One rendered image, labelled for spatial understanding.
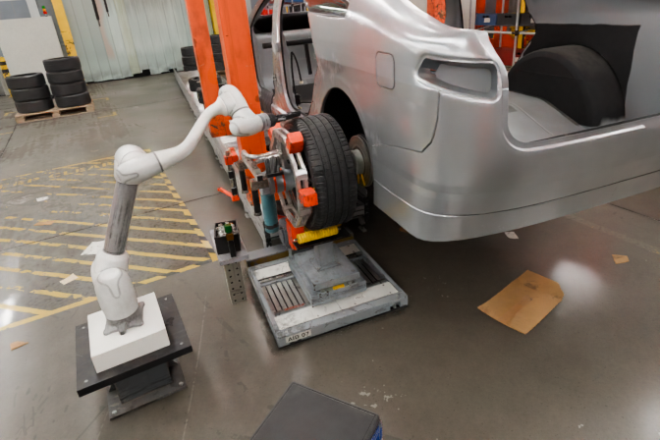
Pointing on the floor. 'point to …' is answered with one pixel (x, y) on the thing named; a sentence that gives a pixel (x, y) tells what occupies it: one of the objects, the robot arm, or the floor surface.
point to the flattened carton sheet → (523, 302)
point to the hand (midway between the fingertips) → (295, 114)
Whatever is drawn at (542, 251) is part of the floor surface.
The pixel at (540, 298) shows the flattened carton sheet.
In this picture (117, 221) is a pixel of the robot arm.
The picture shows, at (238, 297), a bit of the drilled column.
